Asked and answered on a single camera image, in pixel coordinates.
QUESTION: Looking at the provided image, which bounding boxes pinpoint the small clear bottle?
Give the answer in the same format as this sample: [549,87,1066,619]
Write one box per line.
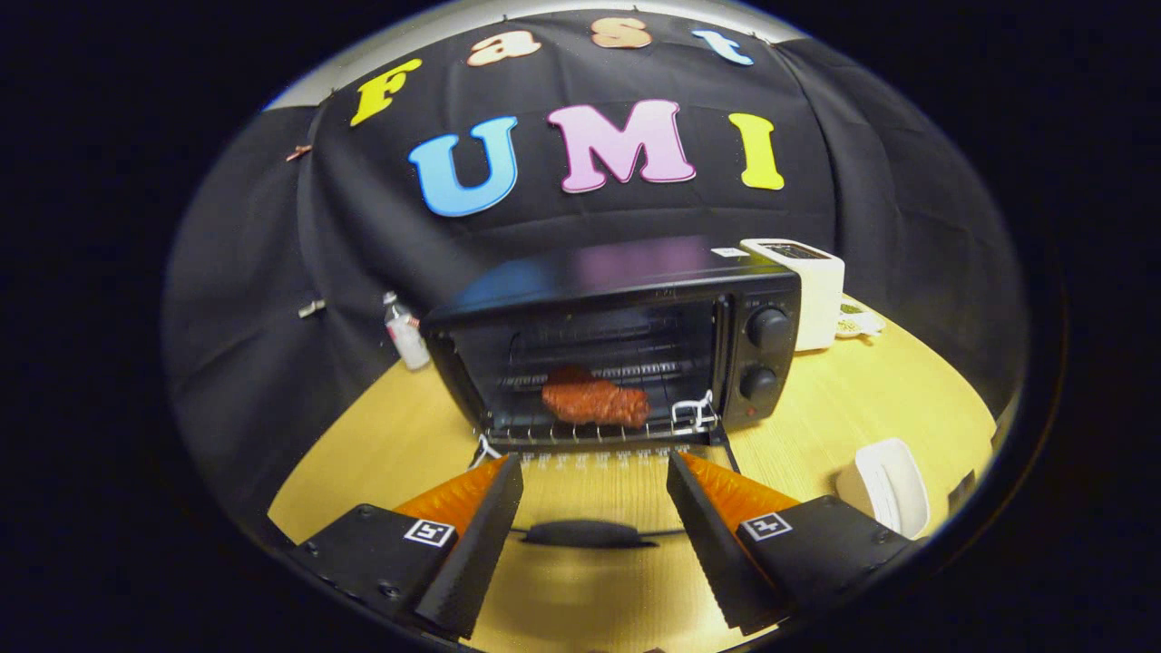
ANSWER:
[382,291,432,371]

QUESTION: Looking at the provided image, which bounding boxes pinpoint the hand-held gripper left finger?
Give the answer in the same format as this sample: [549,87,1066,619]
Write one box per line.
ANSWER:
[288,453,525,640]

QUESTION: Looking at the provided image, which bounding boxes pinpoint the white toaster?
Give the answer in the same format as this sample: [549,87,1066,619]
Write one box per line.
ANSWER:
[739,239,846,352]

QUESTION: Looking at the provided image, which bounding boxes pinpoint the small dish with food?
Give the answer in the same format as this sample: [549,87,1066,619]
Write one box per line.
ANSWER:
[836,302,887,340]

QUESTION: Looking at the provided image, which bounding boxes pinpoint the brown steak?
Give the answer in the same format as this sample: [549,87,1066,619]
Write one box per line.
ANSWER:
[541,365,651,429]

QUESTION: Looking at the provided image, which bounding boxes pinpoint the white ridged plate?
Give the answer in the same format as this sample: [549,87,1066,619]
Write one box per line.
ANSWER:
[835,438,932,541]

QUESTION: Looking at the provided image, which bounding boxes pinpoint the black backdrop cloth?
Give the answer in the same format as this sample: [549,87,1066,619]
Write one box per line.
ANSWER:
[163,11,1030,536]

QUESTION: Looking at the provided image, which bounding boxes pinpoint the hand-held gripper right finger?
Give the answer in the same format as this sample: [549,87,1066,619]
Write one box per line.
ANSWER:
[667,451,915,636]

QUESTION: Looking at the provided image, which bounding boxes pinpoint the black toaster oven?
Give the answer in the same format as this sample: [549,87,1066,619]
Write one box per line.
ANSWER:
[420,238,803,551]

